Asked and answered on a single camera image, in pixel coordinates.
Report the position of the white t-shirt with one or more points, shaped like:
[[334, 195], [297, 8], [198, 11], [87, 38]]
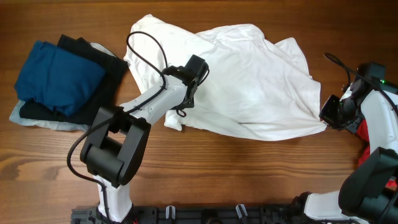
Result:
[[255, 89]]

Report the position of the light grey folded garment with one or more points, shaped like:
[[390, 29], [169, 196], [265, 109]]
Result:
[[59, 126]]

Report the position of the black folded garment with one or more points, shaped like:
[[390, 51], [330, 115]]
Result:
[[104, 94]]

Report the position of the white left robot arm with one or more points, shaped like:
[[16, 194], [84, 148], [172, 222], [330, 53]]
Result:
[[113, 148]]

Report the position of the blue folded garment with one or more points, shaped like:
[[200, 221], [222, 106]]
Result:
[[57, 78]]

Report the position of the red t-shirt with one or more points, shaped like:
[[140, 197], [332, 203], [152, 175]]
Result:
[[362, 133]]

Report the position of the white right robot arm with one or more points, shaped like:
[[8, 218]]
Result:
[[364, 196]]

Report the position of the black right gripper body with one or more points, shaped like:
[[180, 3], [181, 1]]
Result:
[[329, 111]]

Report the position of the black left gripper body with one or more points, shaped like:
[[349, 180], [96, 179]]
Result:
[[189, 94]]

